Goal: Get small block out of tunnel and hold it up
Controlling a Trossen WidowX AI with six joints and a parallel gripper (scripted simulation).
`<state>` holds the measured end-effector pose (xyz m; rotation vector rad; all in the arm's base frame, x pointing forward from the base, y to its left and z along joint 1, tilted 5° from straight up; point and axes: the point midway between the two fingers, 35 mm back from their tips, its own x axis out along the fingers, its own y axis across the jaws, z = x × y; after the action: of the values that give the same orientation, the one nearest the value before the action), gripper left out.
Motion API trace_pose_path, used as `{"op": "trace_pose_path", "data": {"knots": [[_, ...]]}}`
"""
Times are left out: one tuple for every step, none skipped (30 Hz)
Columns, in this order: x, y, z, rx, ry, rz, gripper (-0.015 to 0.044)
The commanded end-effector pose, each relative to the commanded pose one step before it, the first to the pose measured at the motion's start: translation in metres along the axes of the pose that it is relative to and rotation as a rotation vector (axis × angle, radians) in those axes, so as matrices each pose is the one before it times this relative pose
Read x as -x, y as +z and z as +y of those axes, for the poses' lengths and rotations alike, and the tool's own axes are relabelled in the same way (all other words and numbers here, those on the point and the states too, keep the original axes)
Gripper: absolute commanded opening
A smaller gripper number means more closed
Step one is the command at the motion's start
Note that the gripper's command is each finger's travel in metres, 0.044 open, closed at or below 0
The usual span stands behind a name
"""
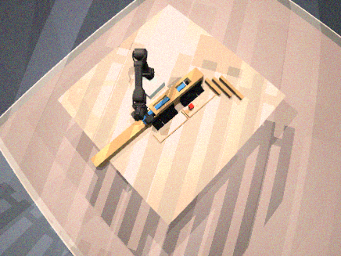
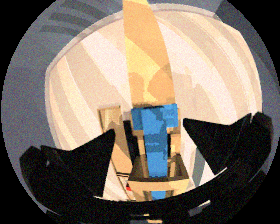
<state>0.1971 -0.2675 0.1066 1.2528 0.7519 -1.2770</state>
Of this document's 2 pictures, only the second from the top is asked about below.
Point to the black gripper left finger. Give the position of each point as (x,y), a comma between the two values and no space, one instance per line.
(88,163)

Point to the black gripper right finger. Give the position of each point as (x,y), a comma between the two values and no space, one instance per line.
(215,141)

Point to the red cube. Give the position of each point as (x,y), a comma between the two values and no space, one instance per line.
(128,187)

